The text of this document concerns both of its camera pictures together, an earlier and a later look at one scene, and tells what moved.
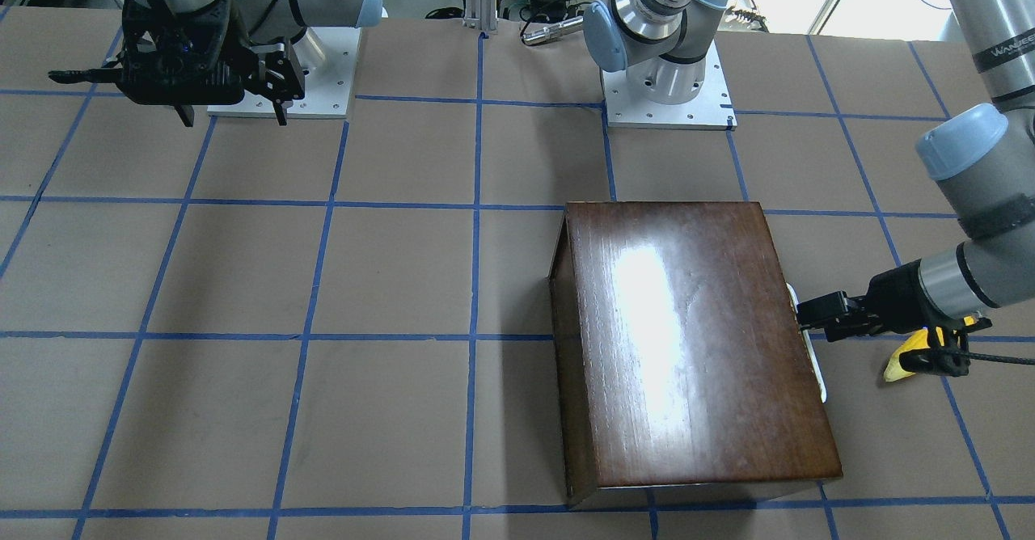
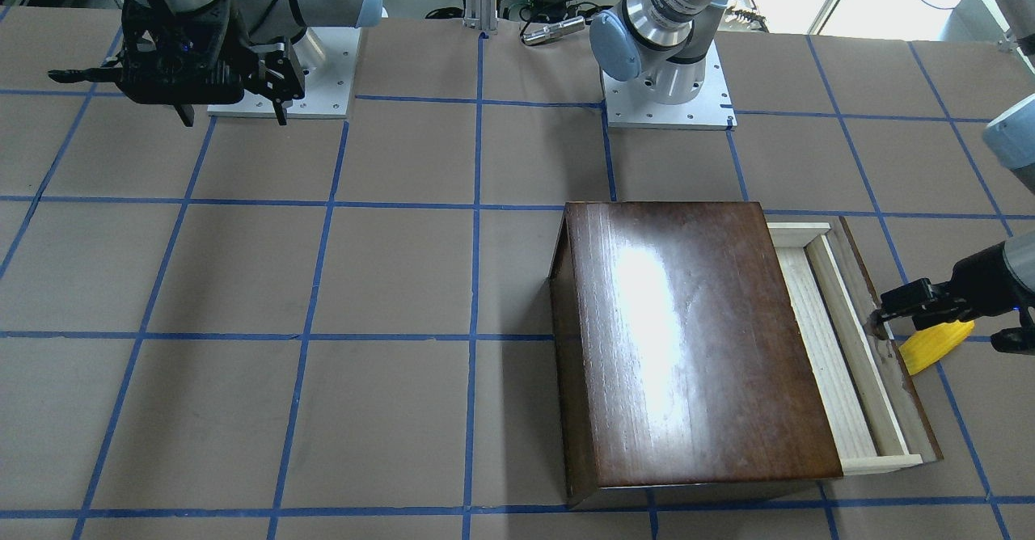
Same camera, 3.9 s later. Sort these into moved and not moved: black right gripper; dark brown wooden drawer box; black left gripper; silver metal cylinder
Moved: black left gripper
Not moved: silver metal cylinder; dark brown wooden drawer box; black right gripper
